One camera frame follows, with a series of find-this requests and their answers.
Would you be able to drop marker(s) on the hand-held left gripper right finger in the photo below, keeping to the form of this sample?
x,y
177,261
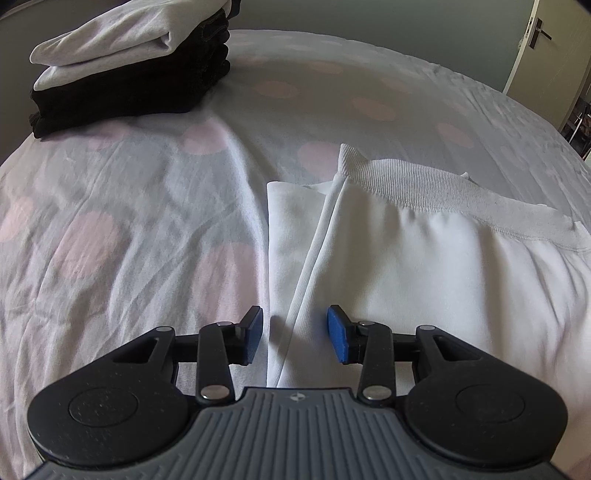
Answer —
x,y
338,334

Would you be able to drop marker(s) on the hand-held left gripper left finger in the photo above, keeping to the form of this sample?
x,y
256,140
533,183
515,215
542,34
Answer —
x,y
253,334

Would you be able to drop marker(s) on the white sweatshirt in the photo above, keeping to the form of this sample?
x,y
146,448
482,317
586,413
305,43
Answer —
x,y
438,277

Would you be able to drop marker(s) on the bed with pink-dotted sheet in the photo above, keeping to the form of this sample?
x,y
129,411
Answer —
x,y
115,194

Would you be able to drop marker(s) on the black folded garment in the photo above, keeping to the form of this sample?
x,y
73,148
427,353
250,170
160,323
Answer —
x,y
138,87

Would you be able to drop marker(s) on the light grey folded garment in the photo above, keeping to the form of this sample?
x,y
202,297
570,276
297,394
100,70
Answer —
x,y
115,41

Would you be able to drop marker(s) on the beige door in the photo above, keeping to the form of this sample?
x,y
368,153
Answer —
x,y
531,69

